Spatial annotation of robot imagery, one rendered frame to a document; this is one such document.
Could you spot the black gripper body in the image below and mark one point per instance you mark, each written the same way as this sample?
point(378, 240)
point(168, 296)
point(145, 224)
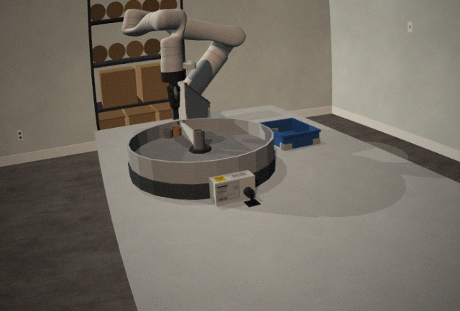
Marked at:
point(172, 78)

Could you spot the blue crate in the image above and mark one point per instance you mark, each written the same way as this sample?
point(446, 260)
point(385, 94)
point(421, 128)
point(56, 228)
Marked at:
point(288, 138)

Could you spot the grey metal ring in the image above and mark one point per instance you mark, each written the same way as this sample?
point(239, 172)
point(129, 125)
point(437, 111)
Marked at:
point(198, 134)
point(168, 134)
point(199, 144)

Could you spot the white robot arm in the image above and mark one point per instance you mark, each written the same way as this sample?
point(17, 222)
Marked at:
point(176, 23)

